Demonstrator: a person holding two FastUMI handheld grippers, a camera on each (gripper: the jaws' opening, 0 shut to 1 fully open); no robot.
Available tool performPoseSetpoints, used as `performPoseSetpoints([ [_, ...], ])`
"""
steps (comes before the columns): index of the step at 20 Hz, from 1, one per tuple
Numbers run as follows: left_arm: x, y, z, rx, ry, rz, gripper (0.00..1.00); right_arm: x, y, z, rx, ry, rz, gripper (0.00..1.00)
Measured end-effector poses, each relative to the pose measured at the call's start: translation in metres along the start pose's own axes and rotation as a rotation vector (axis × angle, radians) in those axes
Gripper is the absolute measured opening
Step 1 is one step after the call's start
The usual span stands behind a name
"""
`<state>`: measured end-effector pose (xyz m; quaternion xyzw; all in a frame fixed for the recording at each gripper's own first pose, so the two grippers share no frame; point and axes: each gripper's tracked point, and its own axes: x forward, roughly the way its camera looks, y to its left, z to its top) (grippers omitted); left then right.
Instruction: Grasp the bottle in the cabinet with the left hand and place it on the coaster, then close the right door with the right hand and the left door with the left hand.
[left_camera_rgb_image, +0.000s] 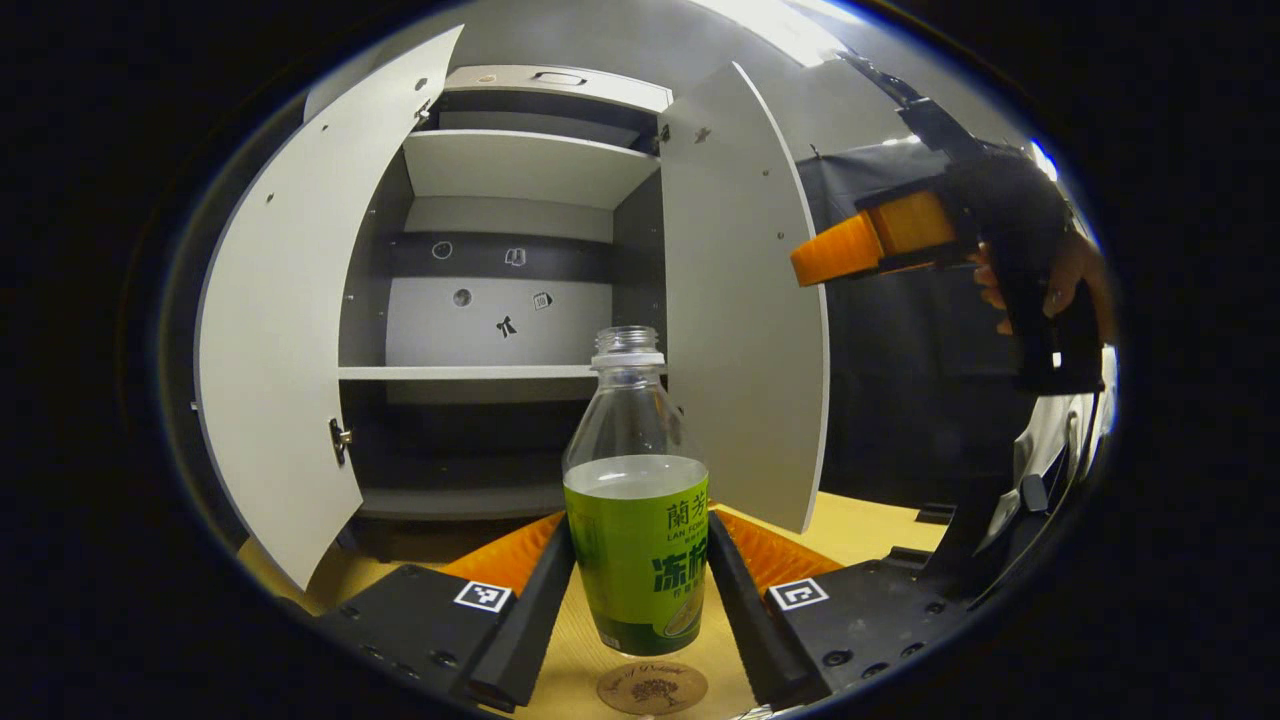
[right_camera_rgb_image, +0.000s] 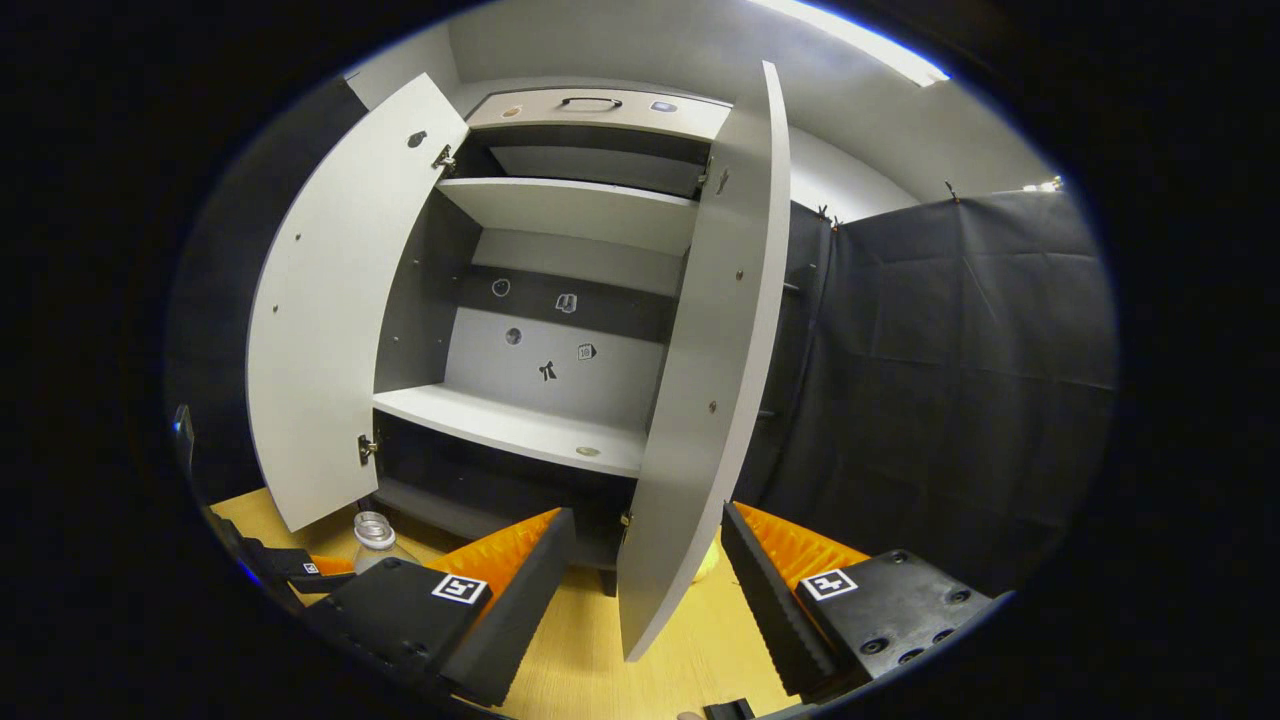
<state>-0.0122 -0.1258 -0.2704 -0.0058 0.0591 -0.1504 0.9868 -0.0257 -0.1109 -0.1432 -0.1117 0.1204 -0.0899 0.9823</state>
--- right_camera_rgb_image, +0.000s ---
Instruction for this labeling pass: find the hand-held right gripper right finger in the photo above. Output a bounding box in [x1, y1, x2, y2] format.
[720, 500, 1001, 701]

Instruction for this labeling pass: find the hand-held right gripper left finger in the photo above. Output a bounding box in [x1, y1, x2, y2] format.
[300, 507, 578, 706]

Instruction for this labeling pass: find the green label plastic bottle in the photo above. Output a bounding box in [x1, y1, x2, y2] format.
[352, 510, 423, 577]

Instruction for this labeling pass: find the white cabinet door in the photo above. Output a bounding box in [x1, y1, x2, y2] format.
[615, 60, 793, 663]
[246, 72, 471, 533]

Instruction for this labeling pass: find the grey and white cabinet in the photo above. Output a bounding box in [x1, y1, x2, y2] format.
[370, 85, 741, 601]

